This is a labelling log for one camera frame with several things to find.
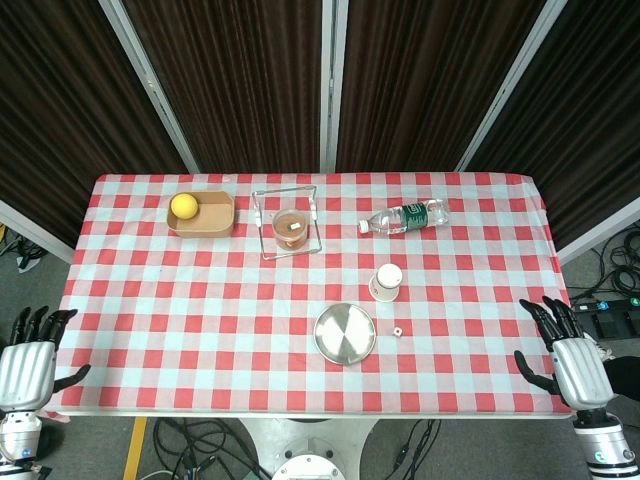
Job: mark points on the white shoe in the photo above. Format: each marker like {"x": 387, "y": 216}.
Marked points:
{"x": 605, "y": 352}

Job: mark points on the round metal plate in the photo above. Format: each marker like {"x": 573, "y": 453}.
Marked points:
{"x": 345, "y": 335}

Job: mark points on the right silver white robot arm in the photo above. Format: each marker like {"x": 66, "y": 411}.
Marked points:
{"x": 605, "y": 445}

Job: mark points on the black power strip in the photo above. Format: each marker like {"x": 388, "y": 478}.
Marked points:
{"x": 607, "y": 304}

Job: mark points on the yellow ball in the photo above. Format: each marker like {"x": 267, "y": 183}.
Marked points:
{"x": 184, "y": 206}

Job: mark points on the red white checkered tablecloth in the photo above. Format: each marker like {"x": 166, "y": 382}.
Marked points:
{"x": 200, "y": 325}

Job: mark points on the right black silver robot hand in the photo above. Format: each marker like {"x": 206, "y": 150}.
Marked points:
{"x": 580, "y": 372}

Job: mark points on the dark corrugated partition panel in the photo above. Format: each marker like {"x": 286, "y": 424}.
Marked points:
{"x": 585, "y": 125}
{"x": 420, "y": 85}
{"x": 65, "y": 110}
{"x": 240, "y": 85}

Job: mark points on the black trouser leg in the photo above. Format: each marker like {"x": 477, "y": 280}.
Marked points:
{"x": 625, "y": 377}

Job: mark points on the white paper cup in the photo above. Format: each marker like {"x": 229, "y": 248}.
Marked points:
{"x": 386, "y": 282}

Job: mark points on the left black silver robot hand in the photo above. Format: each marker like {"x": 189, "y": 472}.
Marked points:
{"x": 27, "y": 372}

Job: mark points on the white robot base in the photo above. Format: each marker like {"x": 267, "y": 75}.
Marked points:
{"x": 307, "y": 460}

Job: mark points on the clear water bottle green label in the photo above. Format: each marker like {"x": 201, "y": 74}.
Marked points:
{"x": 412, "y": 216}

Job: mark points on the clear jar with brown contents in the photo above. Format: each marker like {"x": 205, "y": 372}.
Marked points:
{"x": 291, "y": 232}

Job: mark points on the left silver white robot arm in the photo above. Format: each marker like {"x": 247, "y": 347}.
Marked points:
{"x": 20, "y": 437}

